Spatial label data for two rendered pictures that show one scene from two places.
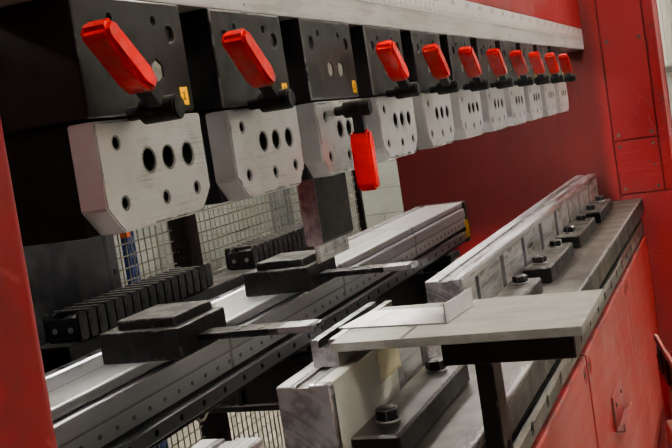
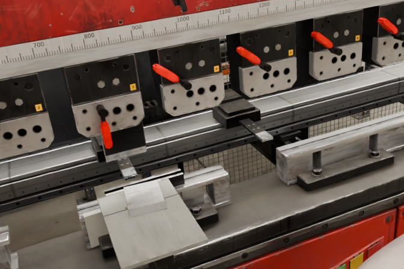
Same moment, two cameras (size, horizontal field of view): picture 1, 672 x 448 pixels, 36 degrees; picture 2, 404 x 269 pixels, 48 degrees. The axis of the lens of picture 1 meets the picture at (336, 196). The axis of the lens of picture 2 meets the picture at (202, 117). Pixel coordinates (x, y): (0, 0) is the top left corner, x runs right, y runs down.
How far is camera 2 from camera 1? 1.16 m
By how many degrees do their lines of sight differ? 52
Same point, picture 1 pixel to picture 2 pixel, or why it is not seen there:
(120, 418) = (76, 175)
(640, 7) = not seen: outside the picture
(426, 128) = (243, 88)
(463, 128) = (315, 75)
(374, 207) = not seen: outside the picture
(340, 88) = (112, 92)
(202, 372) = (140, 158)
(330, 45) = (103, 72)
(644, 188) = not seen: outside the picture
